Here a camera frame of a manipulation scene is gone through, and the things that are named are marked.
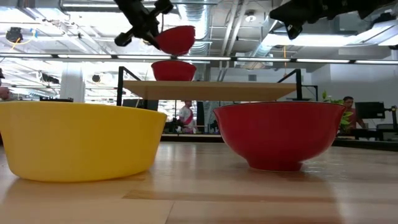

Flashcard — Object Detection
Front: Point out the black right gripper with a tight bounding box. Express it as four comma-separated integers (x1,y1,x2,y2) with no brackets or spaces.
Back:
269,0,327,40

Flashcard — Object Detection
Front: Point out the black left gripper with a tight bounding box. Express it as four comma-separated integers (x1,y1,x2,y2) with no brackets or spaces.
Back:
113,0,174,50

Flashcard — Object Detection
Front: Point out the red bowl floral interior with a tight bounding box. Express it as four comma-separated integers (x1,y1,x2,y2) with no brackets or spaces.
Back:
213,101,347,172
154,25,197,56
150,60,198,82

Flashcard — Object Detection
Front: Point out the black flat panel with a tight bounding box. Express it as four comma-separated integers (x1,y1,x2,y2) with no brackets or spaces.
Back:
122,98,160,111

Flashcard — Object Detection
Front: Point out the long strip light fixture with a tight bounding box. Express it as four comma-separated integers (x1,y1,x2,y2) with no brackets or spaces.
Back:
0,52,398,65

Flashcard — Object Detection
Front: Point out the person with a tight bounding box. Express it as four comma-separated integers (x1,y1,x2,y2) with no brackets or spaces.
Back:
178,100,197,134
0,68,12,102
341,96,367,131

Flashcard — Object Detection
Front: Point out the white building column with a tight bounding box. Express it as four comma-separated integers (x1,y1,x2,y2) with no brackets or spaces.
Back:
60,62,86,103

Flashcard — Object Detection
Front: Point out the green potted plant white pot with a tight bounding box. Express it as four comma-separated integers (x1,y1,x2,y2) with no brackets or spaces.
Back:
322,90,354,133

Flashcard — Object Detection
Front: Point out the yellow plastic bowl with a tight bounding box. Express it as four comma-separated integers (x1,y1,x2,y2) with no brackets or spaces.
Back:
0,101,168,183

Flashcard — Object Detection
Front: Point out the black computer monitor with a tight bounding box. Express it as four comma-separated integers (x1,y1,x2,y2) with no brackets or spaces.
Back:
354,101,386,119

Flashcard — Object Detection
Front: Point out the black office desk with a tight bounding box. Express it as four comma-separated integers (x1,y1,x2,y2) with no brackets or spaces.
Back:
353,123,398,141

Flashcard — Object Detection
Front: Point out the silver ribbed air duct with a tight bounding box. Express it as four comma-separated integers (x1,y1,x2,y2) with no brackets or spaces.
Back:
245,18,290,68
177,2,215,82

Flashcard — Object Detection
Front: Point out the grey rectangular air duct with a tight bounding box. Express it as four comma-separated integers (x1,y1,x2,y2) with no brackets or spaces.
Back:
303,14,363,35

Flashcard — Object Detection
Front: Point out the wooden shelf black metal frame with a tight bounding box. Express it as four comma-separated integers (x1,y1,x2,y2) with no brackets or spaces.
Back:
116,65,318,107

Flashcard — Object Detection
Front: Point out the black table frame rail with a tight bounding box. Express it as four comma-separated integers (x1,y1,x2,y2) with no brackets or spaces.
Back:
160,133,225,143

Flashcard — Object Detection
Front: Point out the black hanging cable reel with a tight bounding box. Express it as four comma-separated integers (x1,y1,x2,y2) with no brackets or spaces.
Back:
5,26,24,44

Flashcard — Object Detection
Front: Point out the black aluminium side frame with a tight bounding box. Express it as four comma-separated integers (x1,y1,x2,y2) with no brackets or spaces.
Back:
331,138,398,152

